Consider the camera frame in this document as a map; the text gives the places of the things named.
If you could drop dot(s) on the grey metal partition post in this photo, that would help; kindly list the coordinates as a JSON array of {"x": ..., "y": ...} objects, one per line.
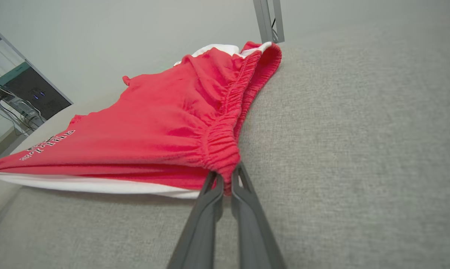
[{"x": 264, "y": 18}]

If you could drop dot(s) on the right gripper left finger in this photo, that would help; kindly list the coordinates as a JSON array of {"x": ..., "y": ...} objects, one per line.
[{"x": 200, "y": 239}]

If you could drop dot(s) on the teal edged glass desk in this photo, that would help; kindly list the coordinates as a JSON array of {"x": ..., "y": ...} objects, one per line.
[{"x": 8, "y": 76}]

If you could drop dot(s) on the black computer case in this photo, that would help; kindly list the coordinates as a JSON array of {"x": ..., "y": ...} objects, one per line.
[{"x": 42, "y": 93}]

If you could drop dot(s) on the red white basketball shorts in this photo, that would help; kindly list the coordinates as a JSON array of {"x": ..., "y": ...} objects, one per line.
[{"x": 154, "y": 123}]

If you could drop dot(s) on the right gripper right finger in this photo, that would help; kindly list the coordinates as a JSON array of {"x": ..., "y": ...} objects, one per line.
[{"x": 251, "y": 239}]

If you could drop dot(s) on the grey fabric sofa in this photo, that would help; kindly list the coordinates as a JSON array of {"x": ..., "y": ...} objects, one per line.
[{"x": 359, "y": 149}]

